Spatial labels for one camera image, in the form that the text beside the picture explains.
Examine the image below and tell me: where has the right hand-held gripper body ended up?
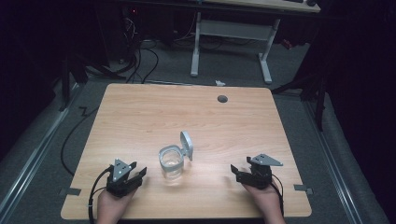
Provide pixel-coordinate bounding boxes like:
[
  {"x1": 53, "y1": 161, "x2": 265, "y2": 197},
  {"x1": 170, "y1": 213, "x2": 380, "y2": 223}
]
[{"x1": 235, "y1": 153, "x2": 284, "y2": 190}]

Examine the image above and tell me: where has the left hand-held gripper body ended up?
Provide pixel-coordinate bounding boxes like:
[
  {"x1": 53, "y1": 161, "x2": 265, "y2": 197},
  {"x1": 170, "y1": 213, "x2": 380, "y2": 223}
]
[{"x1": 106, "y1": 159, "x2": 141, "y2": 198}]

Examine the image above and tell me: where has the clear jar with grey lid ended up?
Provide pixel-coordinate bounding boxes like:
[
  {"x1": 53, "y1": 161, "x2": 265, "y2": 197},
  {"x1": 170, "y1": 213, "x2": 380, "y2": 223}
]
[{"x1": 158, "y1": 130, "x2": 194, "y2": 179}]

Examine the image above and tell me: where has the person's right hand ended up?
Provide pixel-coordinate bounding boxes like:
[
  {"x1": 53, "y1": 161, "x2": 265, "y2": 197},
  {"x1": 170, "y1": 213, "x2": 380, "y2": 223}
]
[{"x1": 242, "y1": 182, "x2": 287, "y2": 224}]

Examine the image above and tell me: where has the grey tape strip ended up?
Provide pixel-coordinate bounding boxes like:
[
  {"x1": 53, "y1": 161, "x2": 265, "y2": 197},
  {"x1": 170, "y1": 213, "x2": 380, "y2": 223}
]
[
  {"x1": 59, "y1": 187, "x2": 82, "y2": 197},
  {"x1": 293, "y1": 184, "x2": 315, "y2": 196}
]

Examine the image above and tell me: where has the black metal stand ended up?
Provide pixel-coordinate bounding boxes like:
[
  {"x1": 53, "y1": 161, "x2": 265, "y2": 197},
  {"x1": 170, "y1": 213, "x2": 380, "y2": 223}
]
[
  {"x1": 58, "y1": 52, "x2": 125, "y2": 112},
  {"x1": 271, "y1": 69, "x2": 329, "y2": 132}
]

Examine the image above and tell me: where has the white-framed desk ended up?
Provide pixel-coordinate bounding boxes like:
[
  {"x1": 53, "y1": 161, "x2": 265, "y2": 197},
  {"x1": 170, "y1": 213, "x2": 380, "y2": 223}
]
[{"x1": 190, "y1": 0, "x2": 321, "y2": 84}]

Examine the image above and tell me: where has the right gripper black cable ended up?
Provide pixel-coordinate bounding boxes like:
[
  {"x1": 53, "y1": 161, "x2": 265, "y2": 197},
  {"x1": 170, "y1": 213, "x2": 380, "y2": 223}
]
[{"x1": 270, "y1": 173, "x2": 286, "y2": 217}]

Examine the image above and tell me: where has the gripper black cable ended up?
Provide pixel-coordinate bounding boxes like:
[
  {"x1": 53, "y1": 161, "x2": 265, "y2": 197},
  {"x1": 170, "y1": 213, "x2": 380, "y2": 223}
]
[
  {"x1": 270, "y1": 173, "x2": 286, "y2": 217},
  {"x1": 87, "y1": 165, "x2": 114, "y2": 224}
]

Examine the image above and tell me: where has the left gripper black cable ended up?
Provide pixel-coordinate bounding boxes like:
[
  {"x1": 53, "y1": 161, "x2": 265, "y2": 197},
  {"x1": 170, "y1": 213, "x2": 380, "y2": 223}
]
[{"x1": 87, "y1": 165, "x2": 114, "y2": 224}]

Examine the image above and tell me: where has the black floor cable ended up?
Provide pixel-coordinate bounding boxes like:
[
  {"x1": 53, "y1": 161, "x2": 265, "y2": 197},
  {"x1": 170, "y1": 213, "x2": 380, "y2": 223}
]
[{"x1": 60, "y1": 105, "x2": 100, "y2": 177}]

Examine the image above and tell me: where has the metal floor rail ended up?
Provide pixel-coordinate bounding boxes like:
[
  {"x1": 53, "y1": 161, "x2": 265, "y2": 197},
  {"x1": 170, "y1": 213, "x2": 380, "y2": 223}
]
[
  {"x1": 303, "y1": 99, "x2": 365, "y2": 224},
  {"x1": 0, "y1": 82, "x2": 81, "y2": 217}
]

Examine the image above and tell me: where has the bundle of black cables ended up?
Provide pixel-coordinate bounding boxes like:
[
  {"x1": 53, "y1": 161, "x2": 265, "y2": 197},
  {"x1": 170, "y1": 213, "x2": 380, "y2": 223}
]
[{"x1": 120, "y1": 6, "x2": 161, "y2": 85}]

